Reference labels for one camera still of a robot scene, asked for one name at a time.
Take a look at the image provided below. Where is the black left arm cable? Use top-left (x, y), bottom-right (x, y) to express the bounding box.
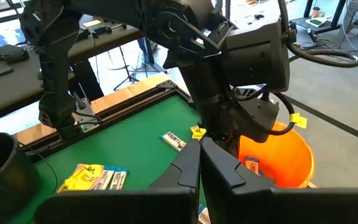
top-left (259, 0), bottom-right (358, 136)

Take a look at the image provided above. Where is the yellow sticky note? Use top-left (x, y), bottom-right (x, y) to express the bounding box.
top-left (82, 19), bottom-right (103, 28)

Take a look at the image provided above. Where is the yellow Sour Patch candy pack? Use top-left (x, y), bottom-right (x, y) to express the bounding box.
top-left (190, 124), bottom-right (207, 141)
top-left (57, 163), bottom-right (105, 194)

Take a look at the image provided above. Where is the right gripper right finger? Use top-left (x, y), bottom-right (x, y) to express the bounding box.
top-left (201, 136), bottom-right (358, 224)

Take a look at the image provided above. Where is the grey desk top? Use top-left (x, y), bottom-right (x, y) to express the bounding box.
top-left (0, 43), bottom-right (74, 118)
top-left (70, 18), bottom-right (144, 63)

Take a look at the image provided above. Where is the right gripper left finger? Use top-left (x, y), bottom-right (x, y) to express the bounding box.
top-left (35, 139), bottom-right (202, 224)

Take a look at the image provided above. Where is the Hershey's cookies cream bar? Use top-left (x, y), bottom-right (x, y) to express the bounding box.
top-left (244, 157), bottom-right (260, 175)
top-left (159, 131), bottom-right (188, 152)
top-left (197, 203), bottom-right (213, 224)
top-left (109, 167), bottom-right (130, 190)
top-left (93, 166), bottom-right (117, 191)

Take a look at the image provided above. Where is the black plastic bucket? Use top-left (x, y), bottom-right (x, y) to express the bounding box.
top-left (0, 132), bottom-right (42, 224)

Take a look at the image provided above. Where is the black desk clamp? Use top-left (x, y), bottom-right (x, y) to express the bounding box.
top-left (76, 25), bottom-right (127, 40)

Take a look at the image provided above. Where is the black desk leg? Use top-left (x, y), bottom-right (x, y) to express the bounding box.
top-left (70, 60), bottom-right (105, 101)

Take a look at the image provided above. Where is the yellow cable tag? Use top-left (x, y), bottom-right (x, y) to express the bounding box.
top-left (289, 112), bottom-right (308, 129)

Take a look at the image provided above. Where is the orange pumpkin face bucket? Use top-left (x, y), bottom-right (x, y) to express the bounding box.
top-left (237, 121), bottom-right (316, 190)

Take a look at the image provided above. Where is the black tripod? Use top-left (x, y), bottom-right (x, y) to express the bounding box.
top-left (113, 40), bottom-right (167, 91)

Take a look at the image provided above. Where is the black rolling table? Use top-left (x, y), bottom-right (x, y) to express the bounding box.
top-left (290, 0), bottom-right (349, 35)

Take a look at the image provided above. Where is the green table mat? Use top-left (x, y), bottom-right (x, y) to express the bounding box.
top-left (7, 93), bottom-right (241, 224)

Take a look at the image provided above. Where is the black computer mouse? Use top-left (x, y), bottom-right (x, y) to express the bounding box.
top-left (0, 44), bottom-right (30, 65)

